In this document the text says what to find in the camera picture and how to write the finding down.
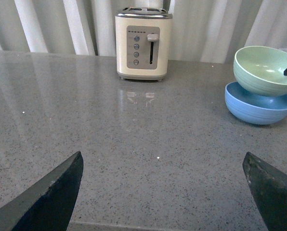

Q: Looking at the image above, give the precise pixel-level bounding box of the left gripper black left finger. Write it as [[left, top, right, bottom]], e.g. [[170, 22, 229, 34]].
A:
[[0, 152, 83, 231]]

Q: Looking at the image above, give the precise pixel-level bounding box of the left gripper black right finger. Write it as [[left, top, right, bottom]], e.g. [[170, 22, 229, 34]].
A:
[[242, 152, 287, 231]]

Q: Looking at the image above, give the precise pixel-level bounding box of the green bowl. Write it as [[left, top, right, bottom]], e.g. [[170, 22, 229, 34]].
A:
[[233, 46, 287, 96]]

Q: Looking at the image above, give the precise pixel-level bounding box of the blue bowl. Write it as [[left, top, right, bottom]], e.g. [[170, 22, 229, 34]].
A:
[[225, 82, 287, 125]]

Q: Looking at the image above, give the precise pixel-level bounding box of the white curtain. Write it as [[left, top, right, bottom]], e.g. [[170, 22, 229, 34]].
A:
[[0, 0, 287, 63]]

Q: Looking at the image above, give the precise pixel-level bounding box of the cream two-slot toaster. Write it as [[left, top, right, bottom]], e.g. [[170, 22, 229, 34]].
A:
[[115, 7, 173, 81]]

